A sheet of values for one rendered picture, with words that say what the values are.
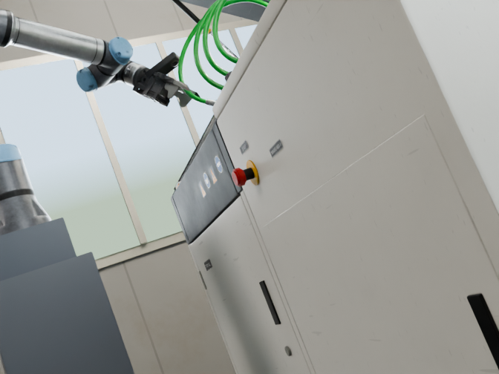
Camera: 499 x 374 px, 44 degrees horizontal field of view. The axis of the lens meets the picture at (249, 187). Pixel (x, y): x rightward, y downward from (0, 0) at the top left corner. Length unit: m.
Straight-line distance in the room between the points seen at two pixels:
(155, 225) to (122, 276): 0.31
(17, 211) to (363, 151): 0.90
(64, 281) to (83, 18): 2.46
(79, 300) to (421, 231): 0.85
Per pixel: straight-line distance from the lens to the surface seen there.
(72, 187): 3.26
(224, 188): 1.40
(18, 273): 1.44
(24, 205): 1.50
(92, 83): 1.95
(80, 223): 3.21
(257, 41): 1.02
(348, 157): 0.85
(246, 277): 1.47
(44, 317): 1.40
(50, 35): 1.80
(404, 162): 0.74
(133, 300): 3.20
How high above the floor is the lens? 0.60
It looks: 9 degrees up
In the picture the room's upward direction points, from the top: 22 degrees counter-clockwise
